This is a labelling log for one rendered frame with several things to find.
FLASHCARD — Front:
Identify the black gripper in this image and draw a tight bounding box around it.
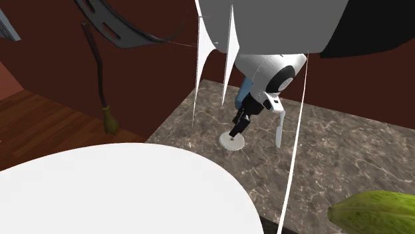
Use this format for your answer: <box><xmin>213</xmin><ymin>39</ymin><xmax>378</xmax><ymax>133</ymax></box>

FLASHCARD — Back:
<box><xmin>229</xmin><ymin>92</ymin><xmax>265</xmax><ymax>138</ymax></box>

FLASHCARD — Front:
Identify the white round disc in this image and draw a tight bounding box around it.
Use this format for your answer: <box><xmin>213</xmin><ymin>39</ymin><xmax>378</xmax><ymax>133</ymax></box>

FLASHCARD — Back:
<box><xmin>219</xmin><ymin>131</ymin><xmax>245</xmax><ymax>152</ymax></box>

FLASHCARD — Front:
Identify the blue box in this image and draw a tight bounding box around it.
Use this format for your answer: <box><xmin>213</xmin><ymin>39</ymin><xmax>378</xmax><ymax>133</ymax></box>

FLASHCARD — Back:
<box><xmin>234</xmin><ymin>76</ymin><xmax>254</xmax><ymax>110</ymax></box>

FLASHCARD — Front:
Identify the white knife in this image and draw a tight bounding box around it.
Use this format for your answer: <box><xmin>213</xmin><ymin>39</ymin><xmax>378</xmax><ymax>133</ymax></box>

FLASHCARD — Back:
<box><xmin>275</xmin><ymin>110</ymin><xmax>287</xmax><ymax>150</ymax></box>

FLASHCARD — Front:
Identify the brown broom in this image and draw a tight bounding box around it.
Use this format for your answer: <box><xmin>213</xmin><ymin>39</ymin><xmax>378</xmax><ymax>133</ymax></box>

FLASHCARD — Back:
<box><xmin>80</xmin><ymin>21</ymin><xmax>120</xmax><ymax>136</ymax></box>

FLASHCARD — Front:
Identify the green oval fruit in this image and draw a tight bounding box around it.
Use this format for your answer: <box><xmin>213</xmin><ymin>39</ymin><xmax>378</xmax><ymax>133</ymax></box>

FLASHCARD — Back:
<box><xmin>327</xmin><ymin>189</ymin><xmax>415</xmax><ymax>234</ymax></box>

